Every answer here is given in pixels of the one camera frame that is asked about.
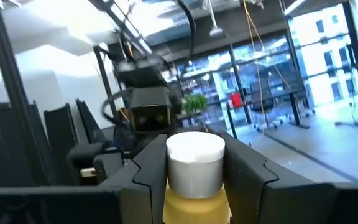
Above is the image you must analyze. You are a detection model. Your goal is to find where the black office chair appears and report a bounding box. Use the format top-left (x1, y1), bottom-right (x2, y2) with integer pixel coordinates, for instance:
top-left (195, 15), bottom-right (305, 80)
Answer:
top-left (249, 80), bottom-right (285, 131)

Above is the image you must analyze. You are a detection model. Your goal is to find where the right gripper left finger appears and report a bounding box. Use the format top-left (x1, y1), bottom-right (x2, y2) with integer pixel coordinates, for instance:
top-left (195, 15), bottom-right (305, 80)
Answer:
top-left (99, 133), bottom-right (169, 224)

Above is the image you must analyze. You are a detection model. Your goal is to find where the yellow brown striped paint tube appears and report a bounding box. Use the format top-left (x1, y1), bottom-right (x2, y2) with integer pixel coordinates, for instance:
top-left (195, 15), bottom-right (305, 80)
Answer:
top-left (162, 131), bottom-right (232, 224)

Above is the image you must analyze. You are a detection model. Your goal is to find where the black rig upright post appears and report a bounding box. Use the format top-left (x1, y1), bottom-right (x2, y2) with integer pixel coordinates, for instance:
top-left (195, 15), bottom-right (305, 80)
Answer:
top-left (0, 0), bottom-right (51, 187)

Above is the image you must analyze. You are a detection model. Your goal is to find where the black upright panel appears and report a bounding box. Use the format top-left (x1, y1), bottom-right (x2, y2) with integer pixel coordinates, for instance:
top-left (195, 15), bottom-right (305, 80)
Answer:
top-left (44, 104), bottom-right (80, 184)
top-left (75, 98), bottom-right (105, 147)

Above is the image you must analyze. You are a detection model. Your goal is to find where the red box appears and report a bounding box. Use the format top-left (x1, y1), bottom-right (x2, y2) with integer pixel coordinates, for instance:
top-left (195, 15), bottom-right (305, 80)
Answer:
top-left (229, 91), bottom-right (244, 109)

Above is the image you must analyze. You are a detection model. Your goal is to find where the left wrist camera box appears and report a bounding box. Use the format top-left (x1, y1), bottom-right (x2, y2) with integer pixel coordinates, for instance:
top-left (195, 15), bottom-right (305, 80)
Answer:
top-left (129, 88), bottom-right (173, 135)

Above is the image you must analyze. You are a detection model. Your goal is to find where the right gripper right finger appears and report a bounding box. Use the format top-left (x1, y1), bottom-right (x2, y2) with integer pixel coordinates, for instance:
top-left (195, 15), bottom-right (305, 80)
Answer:
top-left (219, 131), bottom-right (338, 224)

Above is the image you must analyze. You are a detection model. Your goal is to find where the black desk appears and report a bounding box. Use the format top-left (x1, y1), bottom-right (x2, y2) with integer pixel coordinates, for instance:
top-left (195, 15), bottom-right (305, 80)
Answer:
top-left (225, 88), bottom-right (311, 130)

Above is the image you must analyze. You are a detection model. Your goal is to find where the green plant in white pot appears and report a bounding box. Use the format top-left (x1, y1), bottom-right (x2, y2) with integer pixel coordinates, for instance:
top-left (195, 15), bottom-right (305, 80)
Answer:
top-left (181, 94), bottom-right (210, 115)

